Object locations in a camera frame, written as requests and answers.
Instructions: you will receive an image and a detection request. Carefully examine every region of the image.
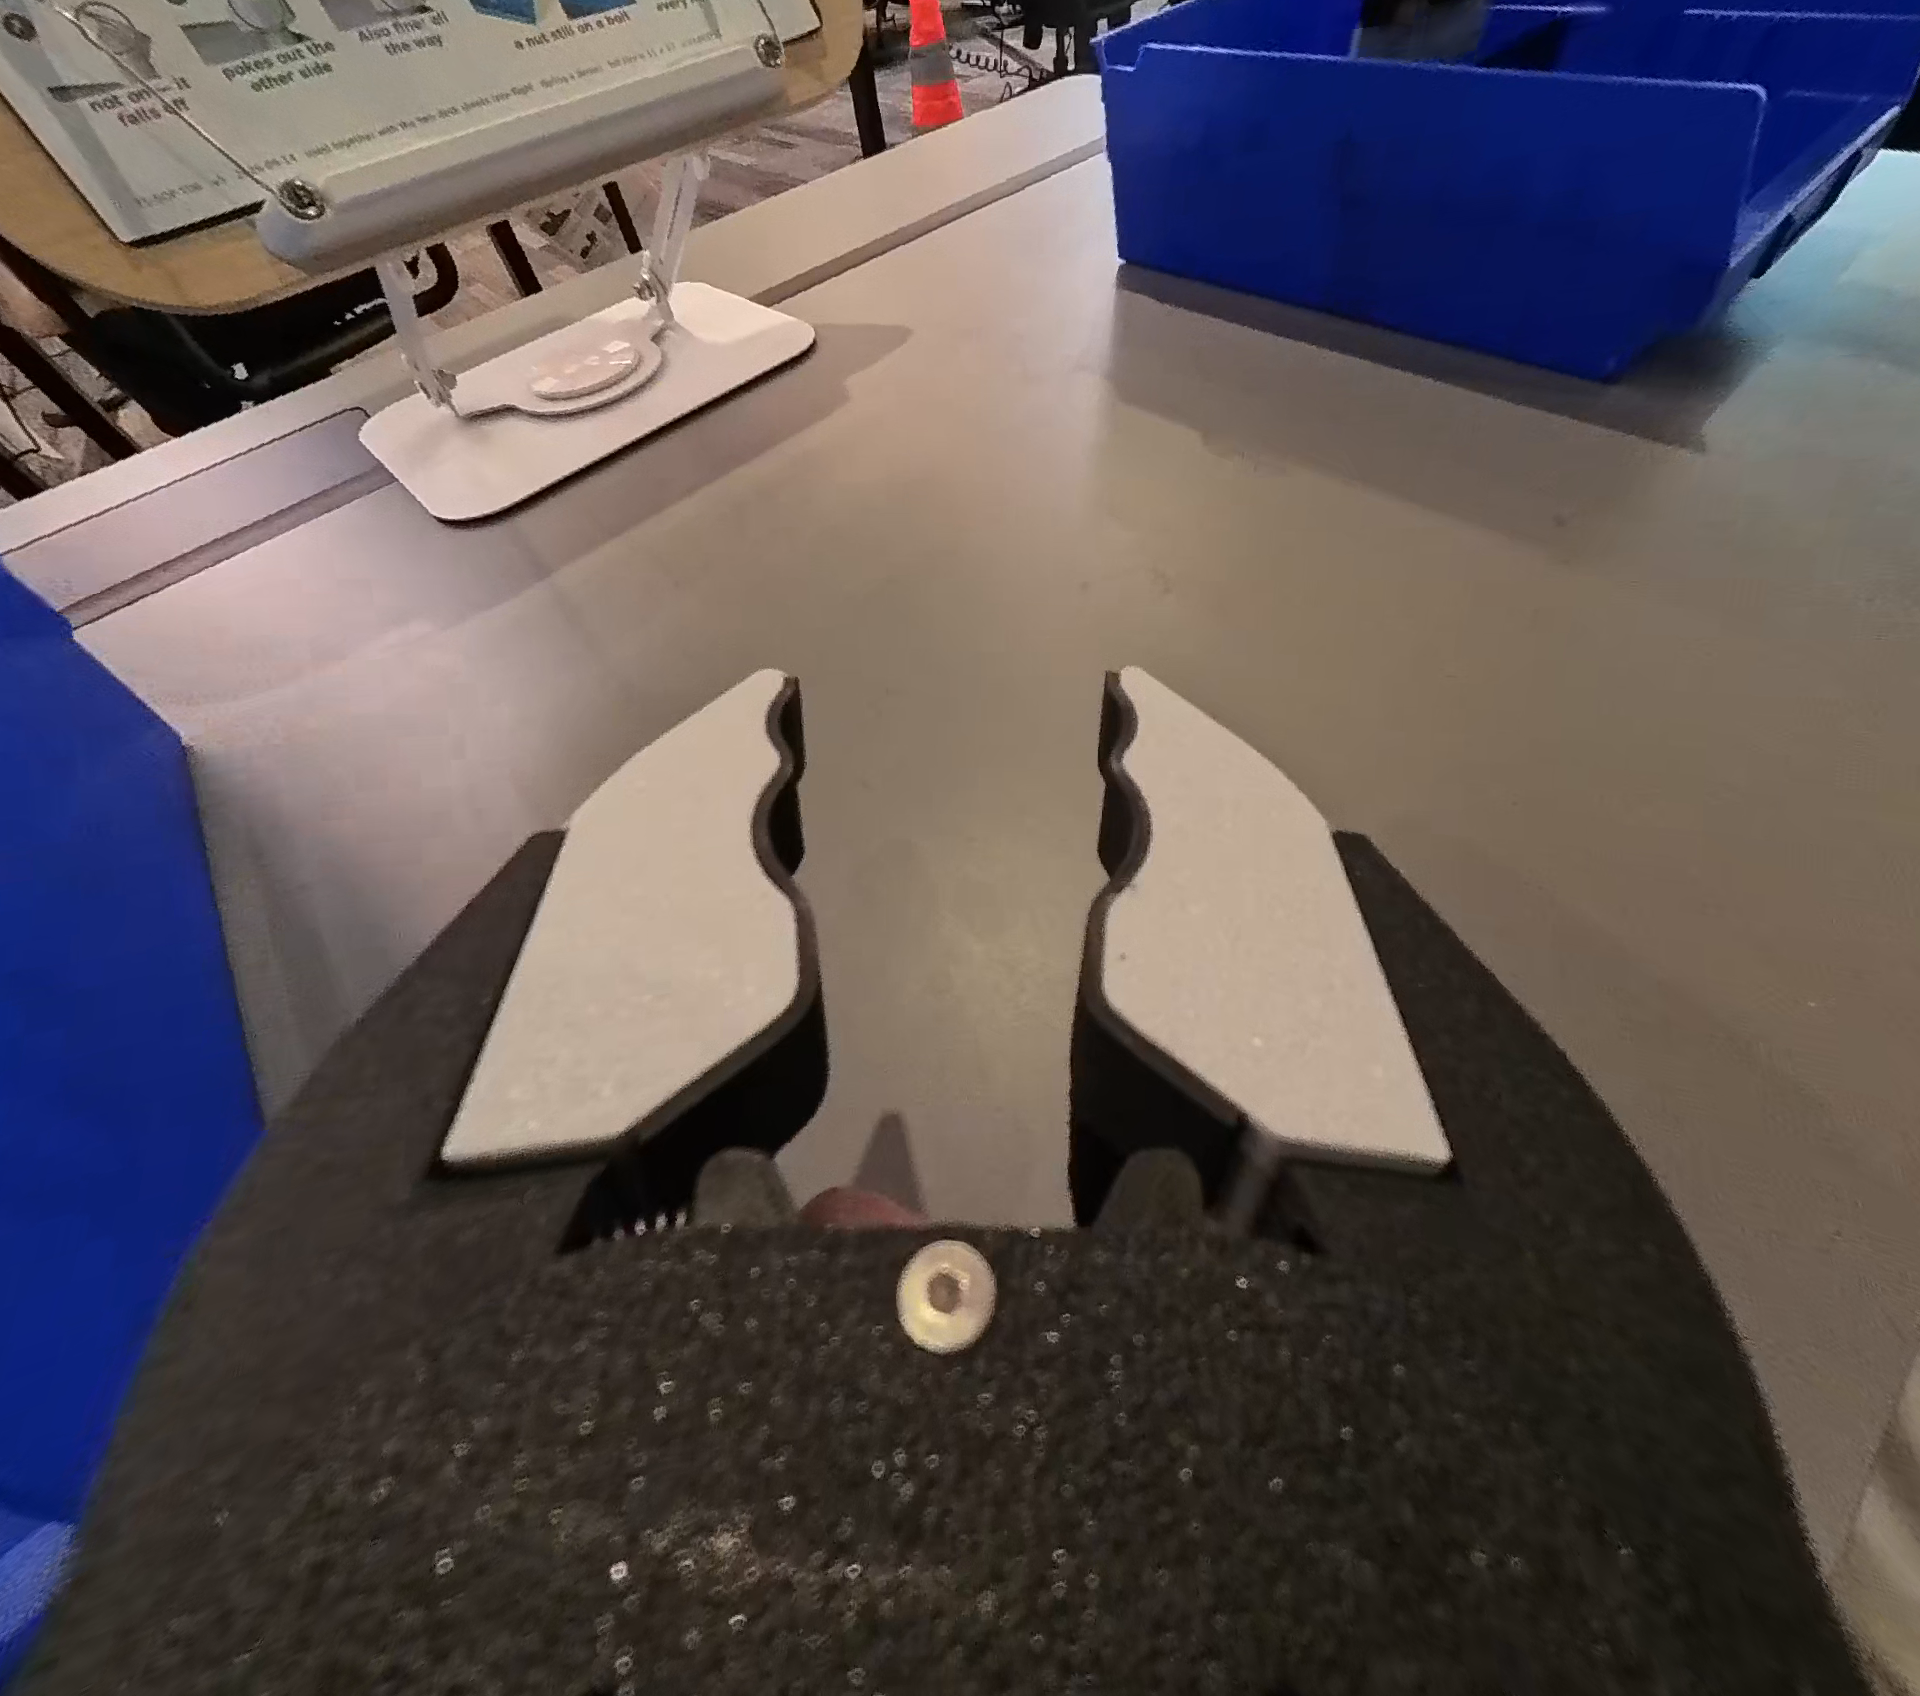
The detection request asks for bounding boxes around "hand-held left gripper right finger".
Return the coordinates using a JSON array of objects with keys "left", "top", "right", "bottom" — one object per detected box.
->
[{"left": 1067, "top": 666, "right": 1457, "bottom": 1226}]

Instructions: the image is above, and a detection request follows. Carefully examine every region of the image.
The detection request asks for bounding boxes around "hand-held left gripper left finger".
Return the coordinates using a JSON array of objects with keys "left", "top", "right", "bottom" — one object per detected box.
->
[{"left": 435, "top": 672, "right": 830, "bottom": 1219}]

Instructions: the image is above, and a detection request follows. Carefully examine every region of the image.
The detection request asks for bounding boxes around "blue plastic bin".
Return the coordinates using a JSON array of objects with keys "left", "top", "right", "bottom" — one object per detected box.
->
[
  {"left": 0, "top": 563, "right": 272, "bottom": 1655},
  {"left": 1091, "top": 0, "right": 1920, "bottom": 383}
]

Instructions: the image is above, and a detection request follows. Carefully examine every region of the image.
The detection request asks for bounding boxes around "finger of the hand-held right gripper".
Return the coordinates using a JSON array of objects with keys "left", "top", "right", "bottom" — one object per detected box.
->
[{"left": 1350, "top": 0, "right": 1504, "bottom": 67}]

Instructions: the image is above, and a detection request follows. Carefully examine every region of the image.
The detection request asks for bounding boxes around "orange traffic cone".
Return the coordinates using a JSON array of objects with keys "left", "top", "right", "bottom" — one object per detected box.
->
[{"left": 900, "top": 0, "right": 970, "bottom": 135}]

